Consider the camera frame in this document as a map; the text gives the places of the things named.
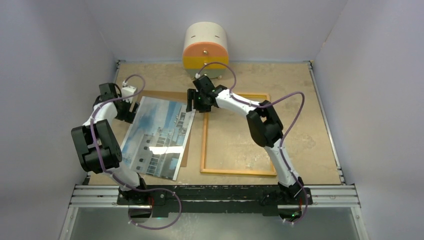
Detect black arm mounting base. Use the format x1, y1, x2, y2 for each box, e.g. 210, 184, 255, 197
117, 184, 313, 220

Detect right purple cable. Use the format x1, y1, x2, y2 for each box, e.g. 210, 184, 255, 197
194, 61, 310, 226

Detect brown frame backing board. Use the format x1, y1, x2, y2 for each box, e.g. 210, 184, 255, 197
132, 90, 197, 168

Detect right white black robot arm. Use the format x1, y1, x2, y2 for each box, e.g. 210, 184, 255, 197
186, 74, 304, 204

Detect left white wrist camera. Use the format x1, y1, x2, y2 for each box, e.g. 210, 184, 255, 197
121, 82, 138, 104

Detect building photo print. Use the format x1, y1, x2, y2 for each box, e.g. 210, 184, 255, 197
119, 96, 197, 182

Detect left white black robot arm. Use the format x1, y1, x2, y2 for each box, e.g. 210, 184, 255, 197
71, 83, 149, 205

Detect round three-drawer mini cabinet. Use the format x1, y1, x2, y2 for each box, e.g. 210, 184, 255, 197
182, 21, 230, 79

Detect aluminium rail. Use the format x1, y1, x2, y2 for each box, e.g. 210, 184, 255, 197
70, 185, 361, 208

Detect yellow wooden picture frame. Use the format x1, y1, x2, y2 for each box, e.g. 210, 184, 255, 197
200, 107, 277, 178

